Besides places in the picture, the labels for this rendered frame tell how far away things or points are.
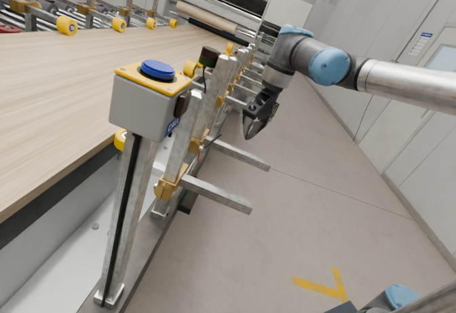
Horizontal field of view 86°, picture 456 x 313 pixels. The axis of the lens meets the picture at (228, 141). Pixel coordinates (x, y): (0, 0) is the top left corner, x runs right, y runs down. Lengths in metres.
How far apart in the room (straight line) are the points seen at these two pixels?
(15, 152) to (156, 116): 0.45
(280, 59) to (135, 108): 0.52
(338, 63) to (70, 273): 0.85
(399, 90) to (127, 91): 0.60
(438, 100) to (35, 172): 0.85
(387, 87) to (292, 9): 2.67
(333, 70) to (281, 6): 2.67
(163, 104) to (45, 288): 0.61
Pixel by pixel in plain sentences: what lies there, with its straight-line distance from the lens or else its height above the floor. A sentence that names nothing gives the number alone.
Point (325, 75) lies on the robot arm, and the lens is 0.66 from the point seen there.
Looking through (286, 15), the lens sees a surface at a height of 1.40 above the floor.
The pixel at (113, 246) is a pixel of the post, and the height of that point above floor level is 0.91.
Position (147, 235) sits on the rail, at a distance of 0.78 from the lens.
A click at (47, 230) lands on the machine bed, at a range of 0.75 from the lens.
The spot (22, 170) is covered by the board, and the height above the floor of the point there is 0.90.
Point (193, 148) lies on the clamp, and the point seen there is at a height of 0.84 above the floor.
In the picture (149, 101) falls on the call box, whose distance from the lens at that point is 0.29.
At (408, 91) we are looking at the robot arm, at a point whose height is 1.29.
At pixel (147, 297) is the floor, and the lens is 1.47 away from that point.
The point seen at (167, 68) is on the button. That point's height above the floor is 1.23.
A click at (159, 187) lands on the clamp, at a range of 0.70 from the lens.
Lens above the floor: 1.32
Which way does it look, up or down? 28 degrees down
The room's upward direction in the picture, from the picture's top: 23 degrees clockwise
